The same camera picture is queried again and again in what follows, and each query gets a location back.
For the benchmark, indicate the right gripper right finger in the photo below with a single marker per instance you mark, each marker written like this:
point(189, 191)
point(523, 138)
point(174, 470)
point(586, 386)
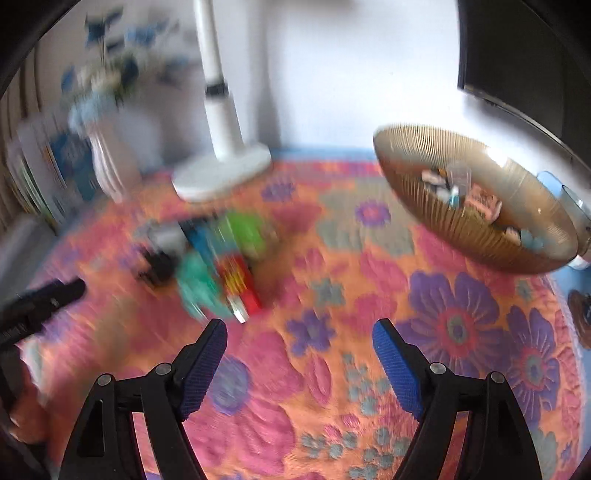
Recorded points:
point(497, 443)

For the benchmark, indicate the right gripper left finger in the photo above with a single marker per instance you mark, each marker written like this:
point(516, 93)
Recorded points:
point(103, 443)

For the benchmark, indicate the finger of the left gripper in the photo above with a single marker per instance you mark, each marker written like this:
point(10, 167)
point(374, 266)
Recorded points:
point(42, 303)

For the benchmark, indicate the black dragon figurine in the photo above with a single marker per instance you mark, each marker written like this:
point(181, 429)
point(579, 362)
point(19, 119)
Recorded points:
point(158, 268)

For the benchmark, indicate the blue cover book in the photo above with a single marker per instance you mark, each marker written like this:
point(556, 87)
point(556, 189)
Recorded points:
point(73, 159)

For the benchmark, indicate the white ribbed vase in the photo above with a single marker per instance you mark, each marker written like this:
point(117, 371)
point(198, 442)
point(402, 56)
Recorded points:
point(125, 147)

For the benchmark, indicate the blue rectangular box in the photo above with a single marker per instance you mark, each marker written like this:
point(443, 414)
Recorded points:
point(205, 236)

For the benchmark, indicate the bright green frog toy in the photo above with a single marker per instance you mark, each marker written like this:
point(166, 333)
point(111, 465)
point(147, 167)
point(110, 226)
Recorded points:
point(252, 234)

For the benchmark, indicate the amber ribbed glass bowl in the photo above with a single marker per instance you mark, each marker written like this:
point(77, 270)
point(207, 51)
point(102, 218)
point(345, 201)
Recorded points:
point(404, 151)

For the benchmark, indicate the floral orange pink tablecloth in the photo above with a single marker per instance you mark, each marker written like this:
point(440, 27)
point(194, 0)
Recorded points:
point(300, 393)

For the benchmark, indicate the blue white artificial flowers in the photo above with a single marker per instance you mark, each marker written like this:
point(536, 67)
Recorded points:
point(123, 64)

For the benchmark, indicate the small items inside bowl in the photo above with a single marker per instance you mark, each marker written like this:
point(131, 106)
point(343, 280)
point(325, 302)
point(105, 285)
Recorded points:
point(455, 187)

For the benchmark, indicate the black flat screen monitor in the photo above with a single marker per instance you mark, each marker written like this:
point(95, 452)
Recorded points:
point(510, 57)

